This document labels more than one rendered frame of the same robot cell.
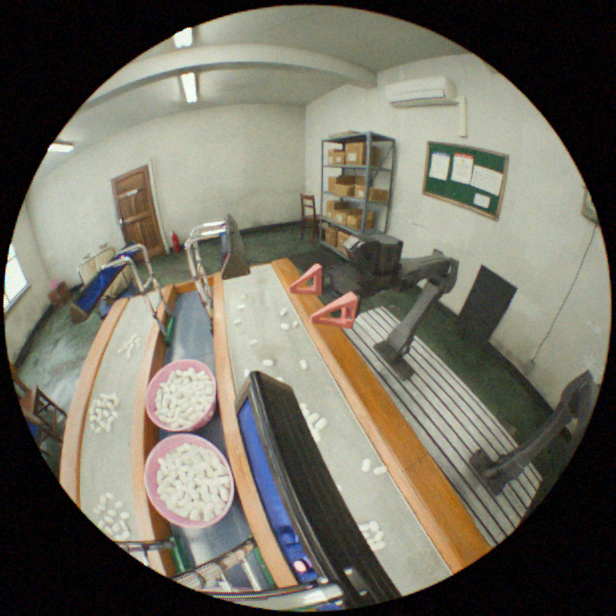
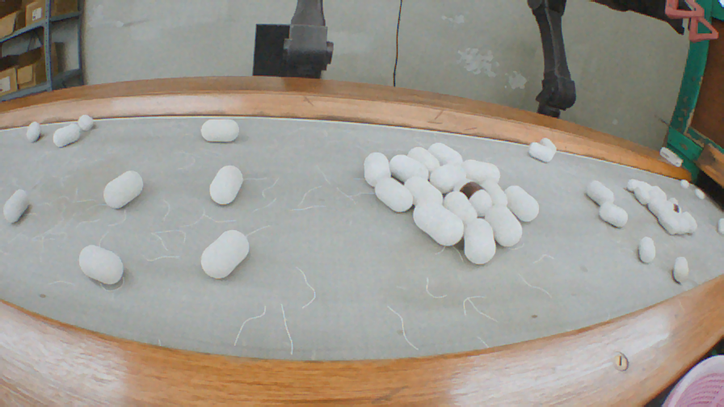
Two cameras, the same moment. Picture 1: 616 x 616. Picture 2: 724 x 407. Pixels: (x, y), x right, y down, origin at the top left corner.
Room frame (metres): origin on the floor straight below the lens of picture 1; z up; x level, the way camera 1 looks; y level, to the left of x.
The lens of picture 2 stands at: (0.21, 0.26, 0.87)
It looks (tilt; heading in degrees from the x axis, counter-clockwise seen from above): 32 degrees down; 280
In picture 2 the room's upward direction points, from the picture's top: 9 degrees clockwise
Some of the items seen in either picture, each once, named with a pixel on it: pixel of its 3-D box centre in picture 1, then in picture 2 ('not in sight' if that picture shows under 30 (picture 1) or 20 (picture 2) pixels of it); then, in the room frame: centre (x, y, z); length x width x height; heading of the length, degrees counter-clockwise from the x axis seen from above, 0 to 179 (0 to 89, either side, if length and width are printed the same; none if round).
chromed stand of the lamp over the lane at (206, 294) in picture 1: (219, 277); not in sight; (0.71, 0.38, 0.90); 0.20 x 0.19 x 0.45; 21
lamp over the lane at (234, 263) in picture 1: (230, 234); not in sight; (0.74, 0.30, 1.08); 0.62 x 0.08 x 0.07; 21
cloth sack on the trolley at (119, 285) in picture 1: (112, 281); not in sight; (1.76, 2.76, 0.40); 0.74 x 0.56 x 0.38; 26
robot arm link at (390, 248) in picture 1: (391, 263); not in sight; (0.38, -0.18, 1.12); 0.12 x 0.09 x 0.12; 115
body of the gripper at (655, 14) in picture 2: not in sight; (664, 8); (-0.20, -0.35, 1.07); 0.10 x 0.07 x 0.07; 25
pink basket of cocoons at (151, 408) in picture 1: (184, 398); not in sight; (0.24, 0.41, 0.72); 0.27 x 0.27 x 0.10
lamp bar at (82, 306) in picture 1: (110, 269); not in sight; (0.53, 0.82, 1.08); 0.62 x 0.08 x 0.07; 21
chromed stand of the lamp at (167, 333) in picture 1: (139, 299); not in sight; (0.57, 0.75, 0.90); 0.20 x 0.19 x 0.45; 21
